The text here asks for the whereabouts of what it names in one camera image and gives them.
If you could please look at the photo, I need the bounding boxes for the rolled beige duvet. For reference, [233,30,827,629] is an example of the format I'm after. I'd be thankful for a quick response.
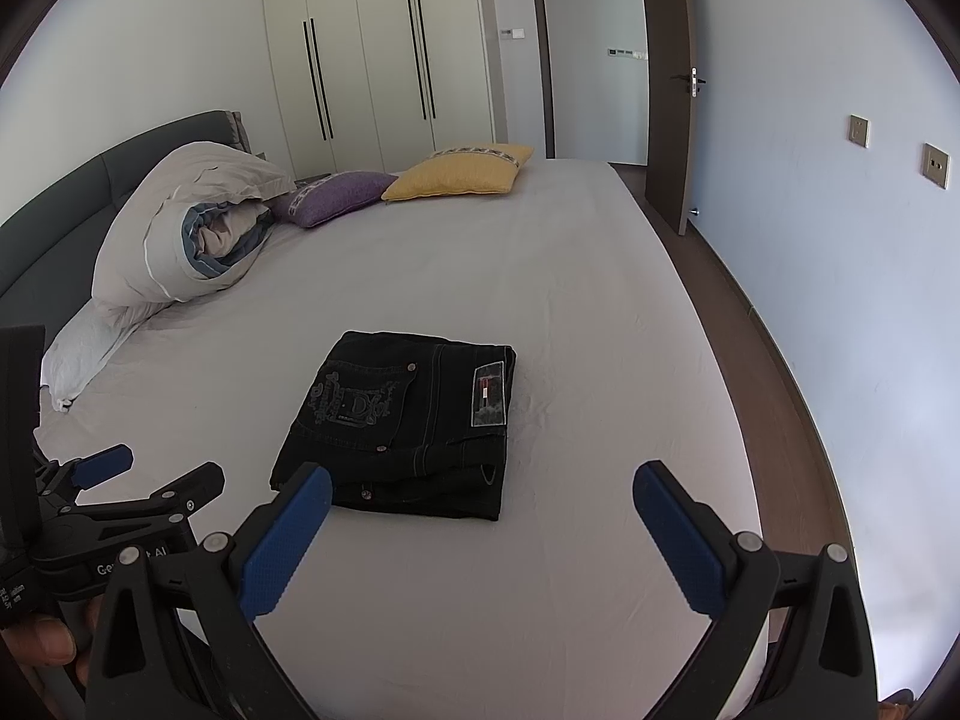
[91,141,297,327]

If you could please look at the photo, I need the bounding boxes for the brown wooden door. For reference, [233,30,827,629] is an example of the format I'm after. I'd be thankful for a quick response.
[643,0,706,237]

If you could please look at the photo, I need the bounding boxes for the bed with white sheet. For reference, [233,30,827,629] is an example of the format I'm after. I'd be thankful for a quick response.
[34,157,773,720]

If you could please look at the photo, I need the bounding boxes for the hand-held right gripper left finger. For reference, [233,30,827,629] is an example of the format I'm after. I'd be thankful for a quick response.
[84,461,335,720]

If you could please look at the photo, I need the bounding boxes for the brown door frame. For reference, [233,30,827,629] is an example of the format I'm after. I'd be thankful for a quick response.
[527,0,650,170]

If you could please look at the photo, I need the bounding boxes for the person's left hand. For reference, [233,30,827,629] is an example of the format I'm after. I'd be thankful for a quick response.
[0,600,106,680]

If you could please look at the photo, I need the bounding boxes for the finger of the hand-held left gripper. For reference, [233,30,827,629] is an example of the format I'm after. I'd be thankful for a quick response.
[34,444,136,500]
[71,463,226,541]

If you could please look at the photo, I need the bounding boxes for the black denim pants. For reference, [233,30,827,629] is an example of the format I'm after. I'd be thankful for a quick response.
[270,330,518,522]

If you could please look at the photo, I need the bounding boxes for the grey upholstered headboard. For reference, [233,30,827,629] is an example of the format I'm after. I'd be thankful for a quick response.
[0,110,252,350]

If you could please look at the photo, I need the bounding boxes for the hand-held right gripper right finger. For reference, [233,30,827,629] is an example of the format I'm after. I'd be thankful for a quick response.
[632,460,878,720]

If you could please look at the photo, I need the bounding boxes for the purple cushion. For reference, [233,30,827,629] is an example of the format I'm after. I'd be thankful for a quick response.
[266,171,398,228]

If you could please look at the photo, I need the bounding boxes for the yellow cushion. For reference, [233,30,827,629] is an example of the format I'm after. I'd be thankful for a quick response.
[381,142,535,202]

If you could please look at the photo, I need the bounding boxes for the cream wardrobe with black handles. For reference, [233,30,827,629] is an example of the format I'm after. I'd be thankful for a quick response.
[261,0,496,181]

